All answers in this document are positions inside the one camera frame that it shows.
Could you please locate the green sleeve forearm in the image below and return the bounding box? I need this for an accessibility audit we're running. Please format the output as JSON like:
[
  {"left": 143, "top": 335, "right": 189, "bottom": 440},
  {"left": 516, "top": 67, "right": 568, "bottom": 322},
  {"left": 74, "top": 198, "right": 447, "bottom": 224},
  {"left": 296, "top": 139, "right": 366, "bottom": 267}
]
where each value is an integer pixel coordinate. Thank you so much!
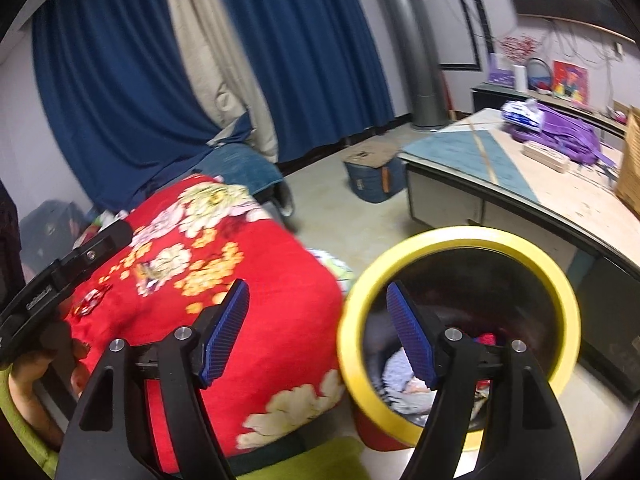
[{"left": 1, "top": 368, "right": 58, "bottom": 479}]

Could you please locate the yellow rimmed trash bin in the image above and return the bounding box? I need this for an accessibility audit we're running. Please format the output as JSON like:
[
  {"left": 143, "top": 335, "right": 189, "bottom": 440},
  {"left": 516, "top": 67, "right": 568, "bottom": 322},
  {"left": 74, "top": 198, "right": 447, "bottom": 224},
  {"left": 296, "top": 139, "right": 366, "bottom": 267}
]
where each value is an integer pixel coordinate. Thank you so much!
[{"left": 337, "top": 226, "right": 582, "bottom": 451}]

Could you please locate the person's left hand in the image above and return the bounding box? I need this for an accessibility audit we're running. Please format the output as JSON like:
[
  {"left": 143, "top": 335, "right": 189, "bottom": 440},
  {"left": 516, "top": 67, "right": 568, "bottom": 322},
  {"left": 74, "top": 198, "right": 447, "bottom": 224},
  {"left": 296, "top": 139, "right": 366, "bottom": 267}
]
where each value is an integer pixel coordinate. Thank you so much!
[{"left": 8, "top": 339, "right": 91, "bottom": 451}]

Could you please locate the grey patterned pillow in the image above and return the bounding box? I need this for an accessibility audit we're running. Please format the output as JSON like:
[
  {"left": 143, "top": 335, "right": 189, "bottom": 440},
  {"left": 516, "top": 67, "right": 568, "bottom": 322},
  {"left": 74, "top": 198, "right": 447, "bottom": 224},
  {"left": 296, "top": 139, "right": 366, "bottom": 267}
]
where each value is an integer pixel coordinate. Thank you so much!
[{"left": 20, "top": 200, "right": 89, "bottom": 282}]

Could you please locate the red floral blanket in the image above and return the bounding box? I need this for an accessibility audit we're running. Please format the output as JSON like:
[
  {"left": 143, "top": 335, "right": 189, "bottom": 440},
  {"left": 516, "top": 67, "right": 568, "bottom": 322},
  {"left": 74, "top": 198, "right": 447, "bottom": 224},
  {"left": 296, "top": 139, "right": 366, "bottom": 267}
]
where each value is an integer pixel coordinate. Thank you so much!
[{"left": 66, "top": 174, "right": 345, "bottom": 457}]

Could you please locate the blue sofa cover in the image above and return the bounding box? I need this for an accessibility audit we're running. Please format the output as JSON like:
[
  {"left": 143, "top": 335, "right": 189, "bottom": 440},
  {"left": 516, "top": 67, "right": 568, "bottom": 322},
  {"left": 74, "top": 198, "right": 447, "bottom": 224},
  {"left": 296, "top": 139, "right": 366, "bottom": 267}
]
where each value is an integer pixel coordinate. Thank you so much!
[{"left": 142, "top": 143, "right": 290, "bottom": 204}]

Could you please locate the blue storage stool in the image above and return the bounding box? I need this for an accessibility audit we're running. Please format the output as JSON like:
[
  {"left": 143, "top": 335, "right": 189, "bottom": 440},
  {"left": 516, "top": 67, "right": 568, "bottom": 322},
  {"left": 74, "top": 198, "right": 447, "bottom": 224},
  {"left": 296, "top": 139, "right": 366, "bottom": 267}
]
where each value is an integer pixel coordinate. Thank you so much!
[{"left": 342, "top": 139, "right": 406, "bottom": 204}]

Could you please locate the coffee table with blue pattern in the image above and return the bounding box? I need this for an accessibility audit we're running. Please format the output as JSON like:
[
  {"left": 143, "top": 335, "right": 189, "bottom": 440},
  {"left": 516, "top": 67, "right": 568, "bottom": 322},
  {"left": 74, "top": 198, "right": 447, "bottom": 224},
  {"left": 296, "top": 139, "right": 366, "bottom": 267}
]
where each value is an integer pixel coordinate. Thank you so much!
[{"left": 400, "top": 108, "right": 639, "bottom": 402}]

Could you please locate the blue curtain left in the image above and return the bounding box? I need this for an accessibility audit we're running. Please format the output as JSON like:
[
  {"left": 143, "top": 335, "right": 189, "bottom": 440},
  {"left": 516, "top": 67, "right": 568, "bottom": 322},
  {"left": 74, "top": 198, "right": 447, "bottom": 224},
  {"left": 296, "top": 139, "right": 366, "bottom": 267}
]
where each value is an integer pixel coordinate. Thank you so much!
[{"left": 32, "top": 0, "right": 250, "bottom": 210}]

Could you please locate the blue curtain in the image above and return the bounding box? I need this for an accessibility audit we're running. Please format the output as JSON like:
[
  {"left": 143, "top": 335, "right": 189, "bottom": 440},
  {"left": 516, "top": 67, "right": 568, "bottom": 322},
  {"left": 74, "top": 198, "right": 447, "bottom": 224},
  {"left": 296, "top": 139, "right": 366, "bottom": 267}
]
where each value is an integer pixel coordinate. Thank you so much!
[
  {"left": 32, "top": 0, "right": 250, "bottom": 210},
  {"left": 224, "top": 0, "right": 394, "bottom": 162}
]

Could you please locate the wooden box on table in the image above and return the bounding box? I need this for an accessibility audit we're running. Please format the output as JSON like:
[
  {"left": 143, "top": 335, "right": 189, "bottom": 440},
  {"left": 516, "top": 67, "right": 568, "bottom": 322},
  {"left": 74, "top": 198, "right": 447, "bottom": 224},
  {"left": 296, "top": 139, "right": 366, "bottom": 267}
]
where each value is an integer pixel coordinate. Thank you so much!
[{"left": 522, "top": 141, "right": 570, "bottom": 174}]

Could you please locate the brown paper bag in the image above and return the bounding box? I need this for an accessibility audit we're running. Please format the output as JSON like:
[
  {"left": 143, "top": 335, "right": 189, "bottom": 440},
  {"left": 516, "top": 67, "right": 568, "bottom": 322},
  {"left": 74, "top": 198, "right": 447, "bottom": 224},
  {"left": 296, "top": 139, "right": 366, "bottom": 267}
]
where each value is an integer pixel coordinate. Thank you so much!
[{"left": 615, "top": 107, "right": 640, "bottom": 217}]

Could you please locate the purple bag on table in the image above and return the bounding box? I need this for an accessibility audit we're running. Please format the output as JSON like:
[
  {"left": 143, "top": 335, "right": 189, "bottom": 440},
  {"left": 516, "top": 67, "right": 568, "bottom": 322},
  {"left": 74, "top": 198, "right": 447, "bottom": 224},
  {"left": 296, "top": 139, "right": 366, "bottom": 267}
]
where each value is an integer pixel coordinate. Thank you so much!
[{"left": 503, "top": 103, "right": 615, "bottom": 168}]

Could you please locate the white blue tissue pack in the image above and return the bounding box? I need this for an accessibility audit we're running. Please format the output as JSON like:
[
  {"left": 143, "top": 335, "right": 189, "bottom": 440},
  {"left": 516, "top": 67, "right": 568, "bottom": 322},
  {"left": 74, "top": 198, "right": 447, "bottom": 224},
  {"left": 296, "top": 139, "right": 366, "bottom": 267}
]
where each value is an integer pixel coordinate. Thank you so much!
[{"left": 500, "top": 99, "right": 544, "bottom": 131}]

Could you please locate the black tv stand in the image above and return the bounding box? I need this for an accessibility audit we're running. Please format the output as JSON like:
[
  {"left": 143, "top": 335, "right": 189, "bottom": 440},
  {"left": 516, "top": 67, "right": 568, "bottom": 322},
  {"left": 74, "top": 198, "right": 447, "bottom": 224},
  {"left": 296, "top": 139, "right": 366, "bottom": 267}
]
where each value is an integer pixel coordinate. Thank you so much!
[{"left": 471, "top": 82, "right": 626, "bottom": 139}]

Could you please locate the blue curtain right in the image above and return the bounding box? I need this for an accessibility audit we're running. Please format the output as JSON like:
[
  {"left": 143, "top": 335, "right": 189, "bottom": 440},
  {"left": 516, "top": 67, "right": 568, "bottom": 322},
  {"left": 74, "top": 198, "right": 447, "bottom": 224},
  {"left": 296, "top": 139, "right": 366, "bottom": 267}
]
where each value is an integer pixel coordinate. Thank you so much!
[{"left": 224, "top": 0, "right": 394, "bottom": 162}]

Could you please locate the beige curtain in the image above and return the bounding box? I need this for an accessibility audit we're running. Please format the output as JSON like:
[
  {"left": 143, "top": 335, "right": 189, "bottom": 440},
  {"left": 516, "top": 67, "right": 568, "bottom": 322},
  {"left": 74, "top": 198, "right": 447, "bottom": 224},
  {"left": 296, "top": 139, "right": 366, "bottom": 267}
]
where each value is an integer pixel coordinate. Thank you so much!
[{"left": 167, "top": 0, "right": 279, "bottom": 162}]

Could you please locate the purple box on stand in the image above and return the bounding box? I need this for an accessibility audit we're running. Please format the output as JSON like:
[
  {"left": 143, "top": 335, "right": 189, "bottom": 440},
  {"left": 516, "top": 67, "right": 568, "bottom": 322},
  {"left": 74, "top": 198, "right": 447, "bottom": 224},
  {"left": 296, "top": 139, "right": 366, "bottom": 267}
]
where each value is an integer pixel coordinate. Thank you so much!
[{"left": 487, "top": 52, "right": 515, "bottom": 88}]

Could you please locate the white vase with red flowers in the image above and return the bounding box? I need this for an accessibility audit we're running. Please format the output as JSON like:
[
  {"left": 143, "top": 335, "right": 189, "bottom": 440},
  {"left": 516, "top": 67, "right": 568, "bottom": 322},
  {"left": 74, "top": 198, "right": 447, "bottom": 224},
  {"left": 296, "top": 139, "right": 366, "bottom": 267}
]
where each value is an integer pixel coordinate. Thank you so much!
[{"left": 498, "top": 34, "right": 540, "bottom": 92}]

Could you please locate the silver tower air conditioner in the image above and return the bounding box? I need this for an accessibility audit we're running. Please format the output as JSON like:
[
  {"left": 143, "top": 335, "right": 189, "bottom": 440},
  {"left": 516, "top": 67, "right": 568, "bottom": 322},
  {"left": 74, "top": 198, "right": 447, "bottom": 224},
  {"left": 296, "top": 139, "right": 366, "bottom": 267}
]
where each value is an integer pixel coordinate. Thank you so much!
[{"left": 381, "top": 0, "right": 449, "bottom": 130}]

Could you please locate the colourful picture frame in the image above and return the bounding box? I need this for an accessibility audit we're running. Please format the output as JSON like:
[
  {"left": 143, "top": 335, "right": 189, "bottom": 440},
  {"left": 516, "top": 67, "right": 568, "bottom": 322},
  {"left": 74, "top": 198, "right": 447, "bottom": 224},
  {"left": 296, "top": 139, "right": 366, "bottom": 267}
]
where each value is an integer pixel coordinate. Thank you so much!
[{"left": 552, "top": 60, "right": 589, "bottom": 105}]

